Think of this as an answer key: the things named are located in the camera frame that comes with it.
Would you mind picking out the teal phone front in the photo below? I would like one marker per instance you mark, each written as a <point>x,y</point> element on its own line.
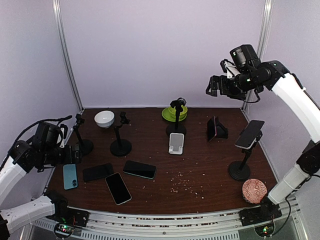
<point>70,177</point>

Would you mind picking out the white phone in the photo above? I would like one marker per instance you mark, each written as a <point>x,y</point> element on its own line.
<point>118,188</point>

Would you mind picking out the black phone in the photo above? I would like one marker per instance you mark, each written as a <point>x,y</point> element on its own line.
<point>249,135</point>
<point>97,172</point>

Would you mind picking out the green plate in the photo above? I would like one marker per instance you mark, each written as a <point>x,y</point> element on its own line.
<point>172,118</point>

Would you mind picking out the right aluminium frame post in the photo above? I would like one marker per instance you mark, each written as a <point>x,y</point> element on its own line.
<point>262,44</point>

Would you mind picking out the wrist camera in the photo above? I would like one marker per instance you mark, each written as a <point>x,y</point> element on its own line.
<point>229,68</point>
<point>64,131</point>

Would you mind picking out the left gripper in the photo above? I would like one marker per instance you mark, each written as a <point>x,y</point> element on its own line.
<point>76,157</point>

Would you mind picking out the aluminium frame post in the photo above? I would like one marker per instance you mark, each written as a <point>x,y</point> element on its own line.
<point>262,44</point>
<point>65,53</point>

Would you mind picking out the left aluminium frame post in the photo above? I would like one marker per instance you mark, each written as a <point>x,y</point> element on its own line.
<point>65,53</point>

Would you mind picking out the black wedge phone stand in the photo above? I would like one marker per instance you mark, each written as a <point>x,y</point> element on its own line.
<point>219,130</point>

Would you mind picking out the white bowl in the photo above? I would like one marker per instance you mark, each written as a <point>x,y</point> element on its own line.
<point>104,119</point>

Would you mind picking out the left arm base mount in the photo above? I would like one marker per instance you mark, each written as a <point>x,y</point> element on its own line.
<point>67,225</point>

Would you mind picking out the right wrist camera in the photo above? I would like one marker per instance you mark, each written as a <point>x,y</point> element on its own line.
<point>229,68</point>

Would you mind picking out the green bowl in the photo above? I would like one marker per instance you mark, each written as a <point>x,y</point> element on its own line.
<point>172,111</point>

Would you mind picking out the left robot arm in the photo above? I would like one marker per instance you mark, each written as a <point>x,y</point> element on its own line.
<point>40,146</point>

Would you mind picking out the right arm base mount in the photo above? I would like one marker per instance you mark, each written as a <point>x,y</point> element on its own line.
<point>260,217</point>

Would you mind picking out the white folding phone stand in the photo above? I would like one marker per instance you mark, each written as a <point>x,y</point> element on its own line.
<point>176,143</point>

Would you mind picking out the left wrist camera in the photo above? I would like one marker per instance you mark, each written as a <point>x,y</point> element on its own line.
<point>64,131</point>

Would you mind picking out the teal phone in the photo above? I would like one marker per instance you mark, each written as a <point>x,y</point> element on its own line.
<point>139,169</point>
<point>70,177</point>

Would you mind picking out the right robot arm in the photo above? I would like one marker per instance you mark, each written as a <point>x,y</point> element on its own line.
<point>291,118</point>

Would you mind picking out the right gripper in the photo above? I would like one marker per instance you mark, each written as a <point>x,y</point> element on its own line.
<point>224,89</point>

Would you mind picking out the pink phone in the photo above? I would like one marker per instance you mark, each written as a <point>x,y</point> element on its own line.
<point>211,129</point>

